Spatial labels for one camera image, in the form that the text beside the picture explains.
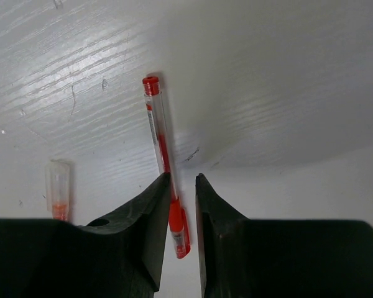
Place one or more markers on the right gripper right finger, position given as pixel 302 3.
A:
pixel 242 257

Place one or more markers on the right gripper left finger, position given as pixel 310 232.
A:
pixel 119 254

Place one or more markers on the red white pen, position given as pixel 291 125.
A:
pixel 177 219

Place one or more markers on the red black pen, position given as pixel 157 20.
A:
pixel 57 184

